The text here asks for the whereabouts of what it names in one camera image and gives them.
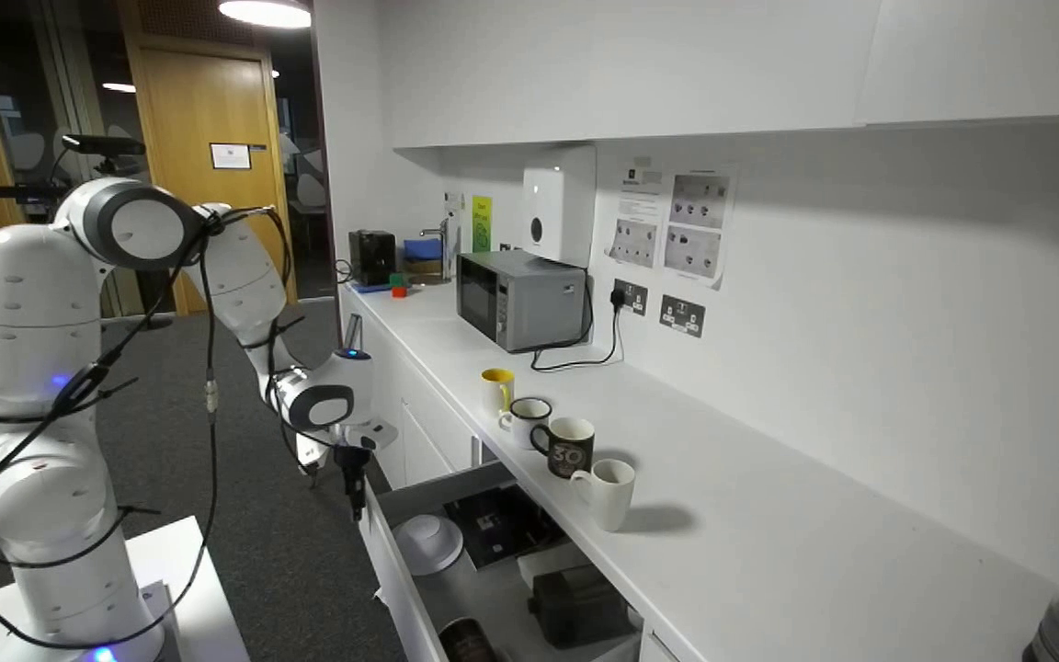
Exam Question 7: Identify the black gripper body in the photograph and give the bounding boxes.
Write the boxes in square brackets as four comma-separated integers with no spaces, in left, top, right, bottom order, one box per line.
[326,437,379,492]

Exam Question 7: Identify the white drawer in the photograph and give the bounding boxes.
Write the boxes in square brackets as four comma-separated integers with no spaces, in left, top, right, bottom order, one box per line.
[356,461,652,662]

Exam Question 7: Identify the white robot base table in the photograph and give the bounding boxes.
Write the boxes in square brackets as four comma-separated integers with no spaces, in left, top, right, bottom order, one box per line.
[0,510,251,662]

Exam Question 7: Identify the white bowl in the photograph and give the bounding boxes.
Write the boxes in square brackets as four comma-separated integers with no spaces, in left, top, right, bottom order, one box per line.
[395,510,467,582]

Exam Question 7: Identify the flat black box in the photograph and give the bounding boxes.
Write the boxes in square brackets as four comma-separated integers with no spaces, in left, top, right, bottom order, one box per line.
[444,485,564,567]

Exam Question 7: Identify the yellow mug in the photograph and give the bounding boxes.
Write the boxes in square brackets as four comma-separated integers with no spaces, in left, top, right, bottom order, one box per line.
[477,363,517,415]

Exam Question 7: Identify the dark round item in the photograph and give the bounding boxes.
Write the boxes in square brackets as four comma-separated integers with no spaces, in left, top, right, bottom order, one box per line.
[437,619,509,662]

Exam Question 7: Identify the white mug with dark rim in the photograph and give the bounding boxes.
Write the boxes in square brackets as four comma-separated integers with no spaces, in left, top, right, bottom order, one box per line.
[505,392,557,434]

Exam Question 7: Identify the black coffee machine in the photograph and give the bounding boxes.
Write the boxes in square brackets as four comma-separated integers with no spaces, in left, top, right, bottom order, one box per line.
[345,229,402,291]

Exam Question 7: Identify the black mug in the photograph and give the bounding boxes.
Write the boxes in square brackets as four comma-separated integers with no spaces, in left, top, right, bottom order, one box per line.
[527,415,600,480]

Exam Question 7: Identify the blue box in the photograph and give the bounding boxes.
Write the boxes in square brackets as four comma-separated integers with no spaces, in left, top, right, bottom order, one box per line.
[402,236,448,266]

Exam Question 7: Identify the silver microwave oven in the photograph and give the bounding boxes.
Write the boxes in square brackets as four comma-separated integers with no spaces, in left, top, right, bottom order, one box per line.
[451,250,595,356]

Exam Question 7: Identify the chunky black object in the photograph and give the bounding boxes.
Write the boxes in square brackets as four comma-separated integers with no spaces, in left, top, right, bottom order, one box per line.
[527,564,638,649]

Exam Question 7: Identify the white paper towel dispenser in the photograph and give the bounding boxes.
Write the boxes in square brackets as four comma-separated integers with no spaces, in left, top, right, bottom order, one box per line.
[517,161,570,266]

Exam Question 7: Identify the white door sign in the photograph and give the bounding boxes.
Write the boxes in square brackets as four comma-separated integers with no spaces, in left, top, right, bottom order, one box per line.
[210,141,253,174]

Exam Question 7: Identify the wooden door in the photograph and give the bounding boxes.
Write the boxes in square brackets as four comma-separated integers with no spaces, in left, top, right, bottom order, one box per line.
[123,34,302,309]

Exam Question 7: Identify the round ceiling light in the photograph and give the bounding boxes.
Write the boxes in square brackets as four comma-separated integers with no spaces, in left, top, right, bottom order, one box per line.
[216,0,318,34]

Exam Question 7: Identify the white upper cabinets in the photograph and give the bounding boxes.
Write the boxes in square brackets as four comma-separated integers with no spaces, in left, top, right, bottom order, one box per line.
[379,0,1059,152]

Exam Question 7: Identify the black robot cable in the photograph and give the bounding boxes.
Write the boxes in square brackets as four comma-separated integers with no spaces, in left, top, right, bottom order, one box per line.
[0,203,302,654]

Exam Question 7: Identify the black power cable with plug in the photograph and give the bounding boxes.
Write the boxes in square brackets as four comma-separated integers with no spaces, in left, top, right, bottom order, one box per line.
[527,291,634,376]

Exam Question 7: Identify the green wall notice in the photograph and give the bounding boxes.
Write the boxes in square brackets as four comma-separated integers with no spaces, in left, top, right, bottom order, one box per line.
[467,196,501,257]

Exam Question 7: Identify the steel double wall socket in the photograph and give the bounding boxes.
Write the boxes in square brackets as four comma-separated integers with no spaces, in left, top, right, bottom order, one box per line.
[658,291,711,342]
[607,274,652,320]

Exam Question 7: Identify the tall white wall notice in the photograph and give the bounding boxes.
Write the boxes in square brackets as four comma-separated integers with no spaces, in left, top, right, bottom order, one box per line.
[607,158,669,271]

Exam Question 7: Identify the small wall notice sheet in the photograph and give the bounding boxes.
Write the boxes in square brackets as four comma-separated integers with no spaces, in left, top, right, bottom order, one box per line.
[669,170,731,233]
[661,219,726,284]

